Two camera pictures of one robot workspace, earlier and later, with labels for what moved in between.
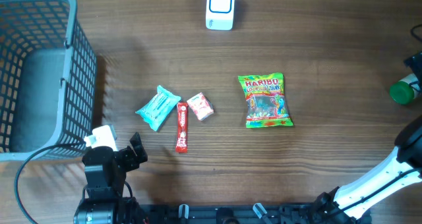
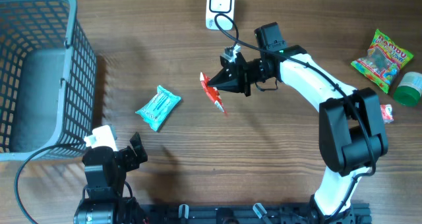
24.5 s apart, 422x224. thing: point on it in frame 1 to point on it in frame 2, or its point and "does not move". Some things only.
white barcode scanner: x=220 y=8 does not move
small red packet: x=182 y=128 to x=212 y=92
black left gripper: x=132 y=161 does not move
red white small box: x=201 y=106 to x=386 y=111
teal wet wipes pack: x=157 y=109 does not move
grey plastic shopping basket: x=48 y=76 does not move
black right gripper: x=415 y=61 to x=233 y=76
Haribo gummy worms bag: x=268 y=107 to x=382 y=62
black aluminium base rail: x=274 y=214 does not move
